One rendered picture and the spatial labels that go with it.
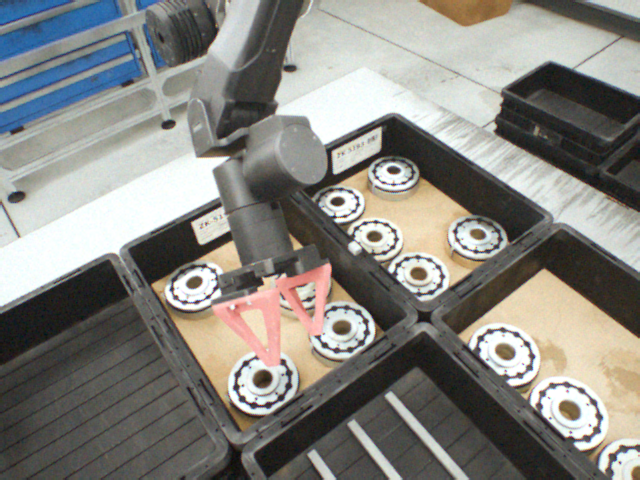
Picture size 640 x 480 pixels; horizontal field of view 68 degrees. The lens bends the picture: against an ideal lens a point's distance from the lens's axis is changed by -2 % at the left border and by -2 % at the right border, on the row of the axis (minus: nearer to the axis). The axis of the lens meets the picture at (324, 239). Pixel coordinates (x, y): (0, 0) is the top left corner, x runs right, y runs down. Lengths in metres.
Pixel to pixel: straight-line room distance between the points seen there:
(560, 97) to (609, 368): 1.35
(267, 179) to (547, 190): 0.92
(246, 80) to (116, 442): 0.54
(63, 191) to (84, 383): 1.87
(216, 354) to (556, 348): 0.52
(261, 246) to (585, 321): 0.57
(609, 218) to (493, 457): 0.69
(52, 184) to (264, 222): 2.28
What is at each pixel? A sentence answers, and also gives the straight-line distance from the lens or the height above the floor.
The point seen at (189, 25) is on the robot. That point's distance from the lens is 1.52.
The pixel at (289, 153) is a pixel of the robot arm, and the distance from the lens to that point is 0.43.
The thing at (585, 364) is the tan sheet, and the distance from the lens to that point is 0.84.
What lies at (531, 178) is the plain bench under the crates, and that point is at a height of 0.70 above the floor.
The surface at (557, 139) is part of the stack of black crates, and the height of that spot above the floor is 0.52.
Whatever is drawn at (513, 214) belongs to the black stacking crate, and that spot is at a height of 0.89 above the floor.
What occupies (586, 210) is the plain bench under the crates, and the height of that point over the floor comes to 0.70.
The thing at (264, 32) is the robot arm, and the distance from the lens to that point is 0.47.
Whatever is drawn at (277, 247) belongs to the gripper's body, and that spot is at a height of 1.14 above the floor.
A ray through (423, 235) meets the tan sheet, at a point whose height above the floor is 0.83.
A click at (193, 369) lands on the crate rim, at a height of 0.93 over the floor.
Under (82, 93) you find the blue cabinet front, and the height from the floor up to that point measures 0.35.
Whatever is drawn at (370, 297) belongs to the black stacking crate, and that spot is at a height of 0.88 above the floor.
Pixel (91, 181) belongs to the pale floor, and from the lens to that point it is 2.63.
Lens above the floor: 1.51
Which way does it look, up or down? 48 degrees down
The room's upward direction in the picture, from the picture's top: 5 degrees counter-clockwise
